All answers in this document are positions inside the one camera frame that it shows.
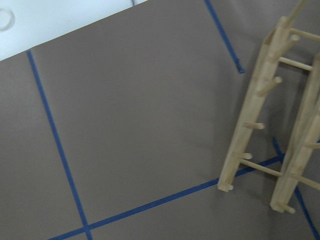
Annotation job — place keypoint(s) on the wooden dish rack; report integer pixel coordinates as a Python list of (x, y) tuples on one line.
[(283, 93)]

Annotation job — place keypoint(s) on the clear tape roll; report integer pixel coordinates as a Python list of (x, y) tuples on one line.
[(7, 19)]

